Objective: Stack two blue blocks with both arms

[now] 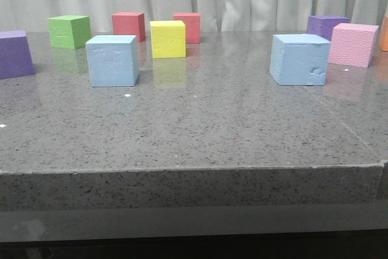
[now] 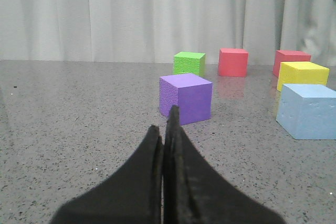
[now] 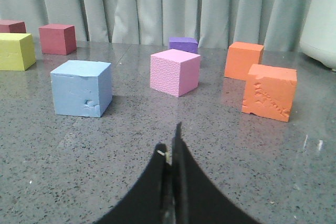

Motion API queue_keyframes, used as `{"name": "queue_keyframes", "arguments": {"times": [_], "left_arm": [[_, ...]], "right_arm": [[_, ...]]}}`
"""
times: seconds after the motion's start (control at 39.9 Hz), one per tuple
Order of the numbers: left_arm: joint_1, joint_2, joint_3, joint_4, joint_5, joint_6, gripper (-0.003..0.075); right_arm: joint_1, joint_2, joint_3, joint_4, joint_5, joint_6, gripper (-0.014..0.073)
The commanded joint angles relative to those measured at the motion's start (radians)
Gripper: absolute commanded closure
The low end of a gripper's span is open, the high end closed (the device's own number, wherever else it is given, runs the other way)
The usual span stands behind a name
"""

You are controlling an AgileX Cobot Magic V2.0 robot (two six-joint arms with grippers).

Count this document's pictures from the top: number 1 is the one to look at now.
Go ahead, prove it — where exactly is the light blue dented foam block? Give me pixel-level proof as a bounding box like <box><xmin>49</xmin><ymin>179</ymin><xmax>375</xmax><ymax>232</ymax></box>
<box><xmin>270</xmin><ymin>34</ymin><xmax>331</xmax><ymax>86</ymax></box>

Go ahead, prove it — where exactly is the yellow foam block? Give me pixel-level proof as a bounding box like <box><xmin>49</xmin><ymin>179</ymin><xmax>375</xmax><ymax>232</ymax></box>
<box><xmin>150</xmin><ymin>20</ymin><xmax>186</xmax><ymax>59</ymax></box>

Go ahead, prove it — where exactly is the red foam block rear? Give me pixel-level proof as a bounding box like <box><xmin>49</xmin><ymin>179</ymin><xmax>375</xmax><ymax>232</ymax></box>
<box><xmin>173</xmin><ymin>13</ymin><xmax>201</xmax><ymax>44</ymax></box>

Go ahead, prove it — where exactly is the red foam block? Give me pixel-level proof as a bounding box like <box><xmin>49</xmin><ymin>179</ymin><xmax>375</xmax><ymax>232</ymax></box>
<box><xmin>112</xmin><ymin>12</ymin><xmax>146</xmax><ymax>42</ymax></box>
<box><xmin>173</xmin><ymin>13</ymin><xmax>201</xmax><ymax>44</ymax></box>

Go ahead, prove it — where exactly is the red foam block left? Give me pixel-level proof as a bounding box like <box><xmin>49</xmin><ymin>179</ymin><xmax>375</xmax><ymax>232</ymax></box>
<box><xmin>112</xmin><ymin>12</ymin><xmax>146</xmax><ymax>42</ymax></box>

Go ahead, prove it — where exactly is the green foam block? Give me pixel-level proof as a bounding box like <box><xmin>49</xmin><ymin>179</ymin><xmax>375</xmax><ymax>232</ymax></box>
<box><xmin>48</xmin><ymin>15</ymin><xmax>92</xmax><ymax>49</ymax></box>

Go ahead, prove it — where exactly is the purple foam block right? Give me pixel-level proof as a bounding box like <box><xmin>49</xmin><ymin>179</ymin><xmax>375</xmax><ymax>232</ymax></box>
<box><xmin>306</xmin><ymin>15</ymin><xmax>350</xmax><ymax>41</ymax></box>

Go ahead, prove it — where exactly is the purple foam block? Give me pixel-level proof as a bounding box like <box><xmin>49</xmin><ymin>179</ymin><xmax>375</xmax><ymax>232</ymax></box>
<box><xmin>1</xmin><ymin>30</ymin><xmax>35</xmax><ymax>79</ymax></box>
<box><xmin>306</xmin><ymin>15</ymin><xmax>350</xmax><ymax>41</ymax></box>

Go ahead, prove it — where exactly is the pink foam block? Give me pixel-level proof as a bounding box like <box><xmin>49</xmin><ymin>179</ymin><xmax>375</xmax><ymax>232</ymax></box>
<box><xmin>329</xmin><ymin>23</ymin><xmax>379</xmax><ymax>68</ymax></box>

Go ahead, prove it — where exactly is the purple foam block left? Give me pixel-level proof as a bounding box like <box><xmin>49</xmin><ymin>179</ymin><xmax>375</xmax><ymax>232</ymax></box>
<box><xmin>1</xmin><ymin>30</ymin><xmax>35</xmax><ymax>79</ymax></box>

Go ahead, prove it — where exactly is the orange foam block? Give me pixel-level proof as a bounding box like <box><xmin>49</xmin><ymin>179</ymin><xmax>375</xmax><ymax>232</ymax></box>
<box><xmin>378</xmin><ymin>15</ymin><xmax>388</xmax><ymax>52</ymax></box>

